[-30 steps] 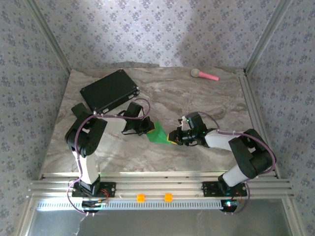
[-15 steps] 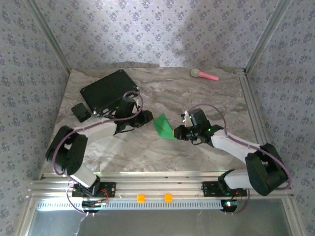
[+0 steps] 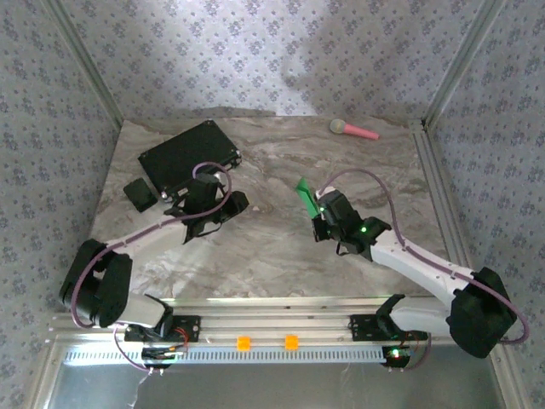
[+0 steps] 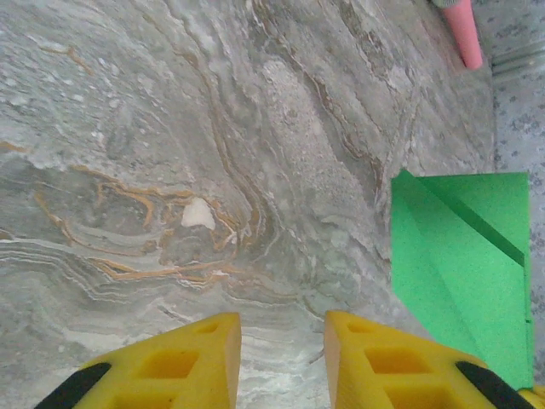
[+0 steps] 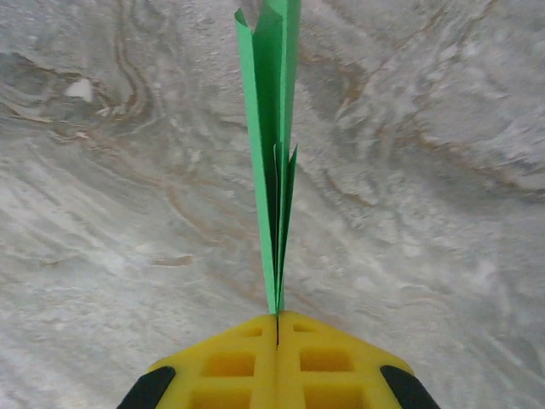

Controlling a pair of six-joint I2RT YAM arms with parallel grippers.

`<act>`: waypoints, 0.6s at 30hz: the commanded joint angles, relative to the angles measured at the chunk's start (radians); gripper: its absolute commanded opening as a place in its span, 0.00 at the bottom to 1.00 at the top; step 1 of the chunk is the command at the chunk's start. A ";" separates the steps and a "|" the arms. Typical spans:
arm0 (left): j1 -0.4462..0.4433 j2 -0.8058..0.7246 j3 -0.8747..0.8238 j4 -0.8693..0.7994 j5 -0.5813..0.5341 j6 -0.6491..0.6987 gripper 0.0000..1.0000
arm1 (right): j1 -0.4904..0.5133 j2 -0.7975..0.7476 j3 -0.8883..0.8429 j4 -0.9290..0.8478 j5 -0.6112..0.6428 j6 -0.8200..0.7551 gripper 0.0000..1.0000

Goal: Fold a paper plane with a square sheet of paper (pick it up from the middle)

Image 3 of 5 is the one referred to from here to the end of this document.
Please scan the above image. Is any pink toy microphone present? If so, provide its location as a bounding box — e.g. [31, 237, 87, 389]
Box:
[330, 118, 380, 141]

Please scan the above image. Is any aluminium side rail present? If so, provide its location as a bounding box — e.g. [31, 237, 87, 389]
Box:
[408, 120, 480, 278]

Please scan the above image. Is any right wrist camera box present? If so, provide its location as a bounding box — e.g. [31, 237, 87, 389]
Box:
[313, 189, 364, 225]

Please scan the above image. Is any small black square box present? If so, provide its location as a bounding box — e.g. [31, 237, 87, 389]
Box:
[123, 178, 158, 213]

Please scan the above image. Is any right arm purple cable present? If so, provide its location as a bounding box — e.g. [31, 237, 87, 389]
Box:
[318, 168, 531, 372]

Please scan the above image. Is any black flat case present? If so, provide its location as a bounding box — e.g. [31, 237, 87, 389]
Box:
[137, 119, 243, 201]

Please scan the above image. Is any grey metal sheet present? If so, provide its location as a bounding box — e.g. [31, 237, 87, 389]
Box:
[53, 361, 508, 409]

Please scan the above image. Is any wide aluminium mounting rail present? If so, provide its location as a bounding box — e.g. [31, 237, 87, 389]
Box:
[49, 297, 510, 347]

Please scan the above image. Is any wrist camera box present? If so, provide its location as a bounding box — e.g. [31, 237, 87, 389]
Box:
[313, 189, 364, 225]
[186, 172, 226, 210]

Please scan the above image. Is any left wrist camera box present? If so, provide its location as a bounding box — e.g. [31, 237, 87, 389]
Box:
[186, 172, 226, 210]

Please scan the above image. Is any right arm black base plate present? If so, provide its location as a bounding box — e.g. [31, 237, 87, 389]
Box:
[349, 314, 428, 343]

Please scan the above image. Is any aluminium frame leg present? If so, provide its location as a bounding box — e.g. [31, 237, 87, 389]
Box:
[487, 343, 528, 409]
[24, 340, 66, 409]

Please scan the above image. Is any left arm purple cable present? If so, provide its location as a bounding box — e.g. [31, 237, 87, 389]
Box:
[70, 161, 233, 374]

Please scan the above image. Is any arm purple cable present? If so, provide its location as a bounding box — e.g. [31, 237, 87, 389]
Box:
[318, 168, 531, 372]
[70, 161, 233, 374]

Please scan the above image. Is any green cloth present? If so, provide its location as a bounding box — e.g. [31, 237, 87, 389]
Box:
[295, 176, 322, 220]

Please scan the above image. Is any aluminium frame post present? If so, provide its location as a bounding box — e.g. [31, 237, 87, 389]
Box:
[423, 0, 508, 129]
[45, 0, 125, 131]

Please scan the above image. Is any grey slotted cable duct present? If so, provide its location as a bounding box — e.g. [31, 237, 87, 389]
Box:
[63, 345, 395, 366]

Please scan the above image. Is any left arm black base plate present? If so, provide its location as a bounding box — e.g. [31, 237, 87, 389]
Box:
[123, 314, 202, 343]

